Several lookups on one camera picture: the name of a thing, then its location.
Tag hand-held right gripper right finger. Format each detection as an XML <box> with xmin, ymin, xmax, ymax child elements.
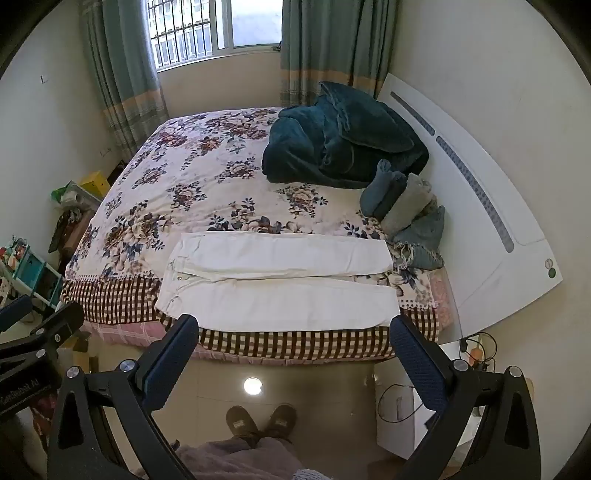
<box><xmin>389</xmin><ymin>315</ymin><xmax>541</xmax><ymax>480</ymax></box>

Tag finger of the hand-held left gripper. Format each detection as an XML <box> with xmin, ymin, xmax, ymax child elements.
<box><xmin>0</xmin><ymin>302</ymin><xmax>86</xmax><ymax>371</ymax></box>
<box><xmin>0</xmin><ymin>295</ymin><xmax>34</xmax><ymax>334</ymax></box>

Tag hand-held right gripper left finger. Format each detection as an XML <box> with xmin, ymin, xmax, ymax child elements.
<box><xmin>47</xmin><ymin>314</ymin><xmax>200</xmax><ymax>480</ymax></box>

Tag white pants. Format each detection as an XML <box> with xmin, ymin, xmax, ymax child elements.
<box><xmin>156</xmin><ymin>232</ymin><xmax>402</xmax><ymax>333</ymax></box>

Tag teal shelf unit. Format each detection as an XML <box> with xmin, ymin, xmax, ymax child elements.
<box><xmin>0</xmin><ymin>235</ymin><xmax>64</xmax><ymax>315</ymax></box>

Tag white nightstand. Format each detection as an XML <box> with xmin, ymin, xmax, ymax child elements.
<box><xmin>374</xmin><ymin>342</ymin><xmax>490</xmax><ymax>457</ymax></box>

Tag brown furry slipper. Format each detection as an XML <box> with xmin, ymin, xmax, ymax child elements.
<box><xmin>226</xmin><ymin>406</ymin><xmax>260</xmax><ymax>446</ymax></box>
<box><xmin>263</xmin><ymin>404</ymin><xmax>297</xmax><ymax>444</ymax></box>

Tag teal fringed scarf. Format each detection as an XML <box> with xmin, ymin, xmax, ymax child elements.
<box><xmin>392</xmin><ymin>205</ymin><xmax>446</xmax><ymax>271</ymax></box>

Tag green plastic bag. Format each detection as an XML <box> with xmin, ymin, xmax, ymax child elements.
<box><xmin>51</xmin><ymin>182</ymin><xmax>77</xmax><ymax>204</ymax></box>

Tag yellow box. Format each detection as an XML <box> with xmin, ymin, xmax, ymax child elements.
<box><xmin>81</xmin><ymin>172</ymin><xmax>110</xmax><ymax>199</ymax></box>

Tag folded beige-grey cloth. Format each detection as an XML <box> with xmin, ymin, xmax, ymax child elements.
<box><xmin>381</xmin><ymin>173</ymin><xmax>435</xmax><ymax>236</ymax></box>

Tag folded teal cloth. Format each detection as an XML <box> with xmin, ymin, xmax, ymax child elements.
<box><xmin>360</xmin><ymin>159</ymin><xmax>408</xmax><ymax>219</ymax></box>

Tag floral printed blanket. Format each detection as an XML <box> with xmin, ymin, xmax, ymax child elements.
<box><xmin>61</xmin><ymin>107</ymin><xmax>455</xmax><ymax>363</ymax></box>

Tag dark teal fleece blanket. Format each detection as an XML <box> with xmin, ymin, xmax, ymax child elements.
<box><xmin>262</xmin><ymin>81</ymin><xmax>430</xmax><ymax>189</ymax></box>

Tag teal curtain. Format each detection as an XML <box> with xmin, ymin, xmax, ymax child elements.
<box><xmin>81</xmin><ymin>0</ymin><xmax>169</xmax><ymax>162</ymax></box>
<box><xmin>280</xmin><ymin>0</ymin><xmax>398</xmax><ymax>109</ymax></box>

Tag window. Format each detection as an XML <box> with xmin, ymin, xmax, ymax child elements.
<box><xmin>147</xmin><ymin>0</ymin><xmax>283</xmax><ymax>70</ymax></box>

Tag black cable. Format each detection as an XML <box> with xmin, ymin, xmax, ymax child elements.
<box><xmin>377</xmin><ymin>382</ymin><xmax>438</xmax><ymax>424</ymax></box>

